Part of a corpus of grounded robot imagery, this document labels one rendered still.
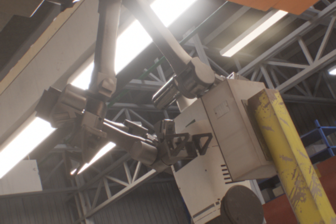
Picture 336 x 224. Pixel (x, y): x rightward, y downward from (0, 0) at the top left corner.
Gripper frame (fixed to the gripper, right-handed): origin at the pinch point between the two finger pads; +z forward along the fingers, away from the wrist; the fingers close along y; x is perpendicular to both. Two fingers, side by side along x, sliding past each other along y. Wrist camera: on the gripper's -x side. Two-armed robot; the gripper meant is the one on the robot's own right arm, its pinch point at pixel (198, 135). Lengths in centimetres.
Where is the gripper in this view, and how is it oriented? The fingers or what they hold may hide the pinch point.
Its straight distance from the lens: 145.8
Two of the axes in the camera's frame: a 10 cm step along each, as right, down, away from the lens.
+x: 3.1, 8.7, -3.8
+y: 7.1, 0.5, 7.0
